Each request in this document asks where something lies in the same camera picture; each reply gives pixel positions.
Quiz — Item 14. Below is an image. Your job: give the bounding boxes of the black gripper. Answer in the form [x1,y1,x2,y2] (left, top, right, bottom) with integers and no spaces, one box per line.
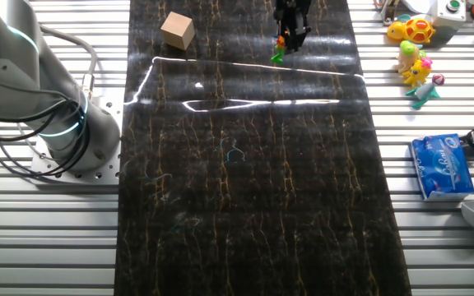
[272,0,313,53]

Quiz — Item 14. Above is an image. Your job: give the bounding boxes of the red green yellow toy figure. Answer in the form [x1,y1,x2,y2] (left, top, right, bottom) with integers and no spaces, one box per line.
[270,35,287,65]

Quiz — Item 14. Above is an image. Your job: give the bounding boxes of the beige toy with green cap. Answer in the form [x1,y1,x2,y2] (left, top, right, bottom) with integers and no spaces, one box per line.
[396,39,427,75]

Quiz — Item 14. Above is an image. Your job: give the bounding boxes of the wooden cube block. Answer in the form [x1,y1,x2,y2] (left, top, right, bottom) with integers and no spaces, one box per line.
[160,11,196,51]

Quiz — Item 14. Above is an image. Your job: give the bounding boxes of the yellow orange turtle toy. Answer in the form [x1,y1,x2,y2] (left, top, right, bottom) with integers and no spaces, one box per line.
[386,17,436,44]

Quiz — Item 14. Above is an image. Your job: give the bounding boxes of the yellow octopus toy pink bow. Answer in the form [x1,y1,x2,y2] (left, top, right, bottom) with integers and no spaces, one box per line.
[402,57,433,88]

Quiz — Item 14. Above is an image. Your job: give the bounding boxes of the teal seal toy with ball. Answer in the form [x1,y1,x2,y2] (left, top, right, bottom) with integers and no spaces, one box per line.
[405,73,446,109]

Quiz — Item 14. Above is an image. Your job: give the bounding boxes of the grey box with green button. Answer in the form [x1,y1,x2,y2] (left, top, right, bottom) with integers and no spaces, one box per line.
[430,0,467,30]

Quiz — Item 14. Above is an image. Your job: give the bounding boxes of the dark marble pattern mat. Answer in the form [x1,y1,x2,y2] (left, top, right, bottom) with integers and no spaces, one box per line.
[113,0,413,296]

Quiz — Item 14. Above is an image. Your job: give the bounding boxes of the blue tissue pack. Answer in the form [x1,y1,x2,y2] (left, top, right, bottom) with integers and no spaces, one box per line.
[409,133,474,202]

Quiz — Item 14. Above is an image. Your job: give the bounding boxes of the grey cable with metal plug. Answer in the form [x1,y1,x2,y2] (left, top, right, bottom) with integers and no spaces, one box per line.
[39,25,98,100]

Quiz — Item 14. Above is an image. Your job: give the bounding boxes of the silver perforated base plate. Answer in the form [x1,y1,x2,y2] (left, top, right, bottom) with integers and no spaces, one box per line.
[30,88,125,186]

